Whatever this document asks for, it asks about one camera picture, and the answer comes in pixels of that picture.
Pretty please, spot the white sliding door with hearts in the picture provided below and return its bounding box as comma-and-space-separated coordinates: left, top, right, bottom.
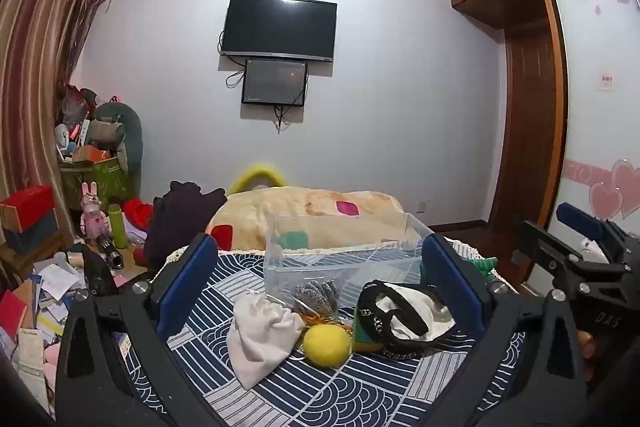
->
544, 0, 640, 240

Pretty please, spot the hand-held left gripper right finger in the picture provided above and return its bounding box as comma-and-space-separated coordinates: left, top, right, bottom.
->
419, 233, 590, 427

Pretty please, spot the black and white chain bag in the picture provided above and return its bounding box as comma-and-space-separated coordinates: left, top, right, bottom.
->
356, 279, 459, 361

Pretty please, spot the pile of toys and clutter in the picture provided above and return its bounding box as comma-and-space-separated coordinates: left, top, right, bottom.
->
54, 84, 127, 166

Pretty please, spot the yellow felt ball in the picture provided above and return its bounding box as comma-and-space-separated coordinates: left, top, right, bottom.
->
303, 323, 353, 367

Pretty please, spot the black wall television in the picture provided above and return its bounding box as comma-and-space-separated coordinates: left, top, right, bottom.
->
221, 0, 338, 63

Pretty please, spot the green spiky plush toy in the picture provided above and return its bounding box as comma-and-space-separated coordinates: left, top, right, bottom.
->
462, 256, 501, 282

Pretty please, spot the grey box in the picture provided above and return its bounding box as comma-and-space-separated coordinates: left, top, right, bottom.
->
0, 211, 60, 256

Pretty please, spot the black flashlight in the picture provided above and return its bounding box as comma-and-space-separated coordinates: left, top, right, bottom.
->
95, 234, 125, 269

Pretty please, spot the yellow-green fluffy ring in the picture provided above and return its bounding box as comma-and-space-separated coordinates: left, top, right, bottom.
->
228, 162, 287, 196

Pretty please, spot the grey-green plush toy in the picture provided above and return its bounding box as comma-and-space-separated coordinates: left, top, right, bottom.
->
94, 101, 146, 202

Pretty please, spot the pink rabbit toy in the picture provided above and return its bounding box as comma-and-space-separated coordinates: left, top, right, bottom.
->
79, 181, 111, 239

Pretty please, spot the pile of papers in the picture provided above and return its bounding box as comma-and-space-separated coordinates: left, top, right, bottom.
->
0, 251, 92, 410

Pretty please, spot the black monitor cable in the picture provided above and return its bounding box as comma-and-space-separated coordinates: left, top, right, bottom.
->
273, 104, 292, 134

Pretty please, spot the small black wall monitor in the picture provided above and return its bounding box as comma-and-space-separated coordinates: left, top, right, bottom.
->
241, 59, 309, 107

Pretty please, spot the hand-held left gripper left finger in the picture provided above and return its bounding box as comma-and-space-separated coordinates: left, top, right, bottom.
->
54, 232, 236, 427

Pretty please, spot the clear plastic storage bin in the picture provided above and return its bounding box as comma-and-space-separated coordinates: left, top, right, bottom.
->
264, 212, 437, 309

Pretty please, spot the red box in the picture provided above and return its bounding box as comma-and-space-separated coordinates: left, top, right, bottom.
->
0, 185, 55, 234

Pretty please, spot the green storage box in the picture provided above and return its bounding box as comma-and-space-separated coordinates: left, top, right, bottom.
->
59, 156, 134, 208

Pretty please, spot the cream patchwork quilt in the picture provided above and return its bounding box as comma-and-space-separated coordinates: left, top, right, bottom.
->
206, 185, 422, 254

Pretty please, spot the dark purple garment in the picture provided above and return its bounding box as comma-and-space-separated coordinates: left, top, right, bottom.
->
143, 180, 227, 271

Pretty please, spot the wooden wardrobe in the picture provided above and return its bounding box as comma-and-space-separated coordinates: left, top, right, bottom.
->
445, 0, 617, 290

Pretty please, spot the blue patterned bed sheet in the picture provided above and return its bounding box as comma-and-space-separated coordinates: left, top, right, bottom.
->
114, 237, 527, 427

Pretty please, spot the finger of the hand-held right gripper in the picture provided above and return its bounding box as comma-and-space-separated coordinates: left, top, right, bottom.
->
521, 220, 626, 295
556, 202, 640, 248

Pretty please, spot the person's right hand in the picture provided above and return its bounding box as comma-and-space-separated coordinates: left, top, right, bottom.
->
575, 328, 602, 384

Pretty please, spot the green bottle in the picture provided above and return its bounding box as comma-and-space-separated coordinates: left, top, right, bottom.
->
108, 204, 130, 251

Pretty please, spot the red plush toy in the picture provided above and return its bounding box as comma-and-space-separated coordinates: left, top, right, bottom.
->
122, 198, 155, 234

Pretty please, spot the striped brown curtain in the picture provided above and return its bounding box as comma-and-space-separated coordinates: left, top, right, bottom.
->
0, 0, 122, 253

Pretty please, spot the white drawstring pouch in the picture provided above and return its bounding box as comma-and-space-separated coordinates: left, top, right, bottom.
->
226, 291, 306, 391

